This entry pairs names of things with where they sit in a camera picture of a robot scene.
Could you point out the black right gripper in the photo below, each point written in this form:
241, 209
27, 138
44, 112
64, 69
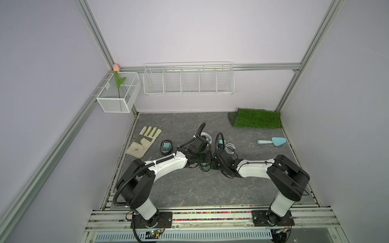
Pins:
212, 161

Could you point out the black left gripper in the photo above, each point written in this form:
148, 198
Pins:
208, 156

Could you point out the green charger block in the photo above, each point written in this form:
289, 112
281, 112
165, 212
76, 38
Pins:
207, 167

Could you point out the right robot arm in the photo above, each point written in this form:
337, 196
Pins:
289, 178

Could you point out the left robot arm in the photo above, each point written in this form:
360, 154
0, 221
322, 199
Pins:
134, 187

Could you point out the green artificial grass mat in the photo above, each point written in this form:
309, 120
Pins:
255, 118

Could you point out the beige gardening glove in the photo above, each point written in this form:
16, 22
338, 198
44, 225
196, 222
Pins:
143, 141

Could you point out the teal garden trowel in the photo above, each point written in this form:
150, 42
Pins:
276, 141

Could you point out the artificial pink tulip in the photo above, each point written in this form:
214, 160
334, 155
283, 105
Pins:
119, 81

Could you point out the white wire wall shelf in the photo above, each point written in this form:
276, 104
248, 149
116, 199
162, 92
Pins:
188, 78

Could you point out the white mesh wall basket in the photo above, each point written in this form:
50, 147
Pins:
108, 96

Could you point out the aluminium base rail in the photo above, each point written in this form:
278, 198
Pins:
214, 218

